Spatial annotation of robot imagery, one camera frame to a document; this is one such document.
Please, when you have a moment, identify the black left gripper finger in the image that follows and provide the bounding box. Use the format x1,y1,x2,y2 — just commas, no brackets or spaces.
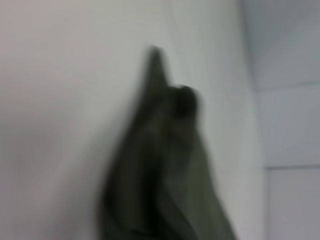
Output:
172,84,202,121

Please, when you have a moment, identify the dark green shirt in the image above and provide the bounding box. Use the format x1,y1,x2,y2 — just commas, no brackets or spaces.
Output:
98,44,238,240

